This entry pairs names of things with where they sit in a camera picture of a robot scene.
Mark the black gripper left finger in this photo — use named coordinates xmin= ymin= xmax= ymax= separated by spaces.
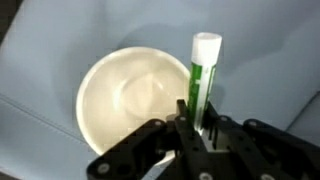
xmin=86 ymin=98 xmax=215 ymax=180

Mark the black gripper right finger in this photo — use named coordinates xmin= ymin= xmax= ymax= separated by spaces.
xmin=199 ymin=101 xmax=320 ymax=180

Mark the green and white marker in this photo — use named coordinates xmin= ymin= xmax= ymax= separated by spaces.
xmin=187 ymin=31 xmax=223 ymax=132

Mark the white round bowl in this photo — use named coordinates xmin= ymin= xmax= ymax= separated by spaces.
xmin=75 ymin=46 xmax=193 ymax=168

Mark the blue upholstered chair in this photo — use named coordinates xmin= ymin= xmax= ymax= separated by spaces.
xmin=0 ymin=0 xmax=320 ymax=180

